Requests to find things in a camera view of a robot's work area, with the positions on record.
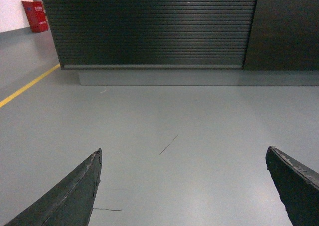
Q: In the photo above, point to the black slatted checkout counter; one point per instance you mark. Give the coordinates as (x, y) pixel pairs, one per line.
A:
(188, 42)

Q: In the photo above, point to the red fire extinguisher box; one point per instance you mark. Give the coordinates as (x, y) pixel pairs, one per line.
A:
(36, 17)

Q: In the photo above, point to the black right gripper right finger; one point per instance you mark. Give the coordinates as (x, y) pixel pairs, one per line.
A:
(297, 185)

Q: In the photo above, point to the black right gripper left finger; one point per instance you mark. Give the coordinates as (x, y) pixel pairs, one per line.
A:
(70, 202)

